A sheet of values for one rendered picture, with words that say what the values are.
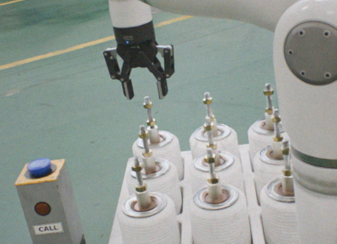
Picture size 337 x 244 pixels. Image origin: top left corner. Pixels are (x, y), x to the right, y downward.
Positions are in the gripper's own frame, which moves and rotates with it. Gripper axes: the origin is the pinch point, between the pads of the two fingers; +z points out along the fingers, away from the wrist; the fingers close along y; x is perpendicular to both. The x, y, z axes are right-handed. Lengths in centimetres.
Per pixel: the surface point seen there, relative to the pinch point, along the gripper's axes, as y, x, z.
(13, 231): -41, -1, 36
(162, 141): 1.9, -0.5, 10.6
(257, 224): 23.4, -16.1, 17.9
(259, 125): 20.2, 6.7, 10.5
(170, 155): 4.0, -2.6, 12.7
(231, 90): -7, 86, 36
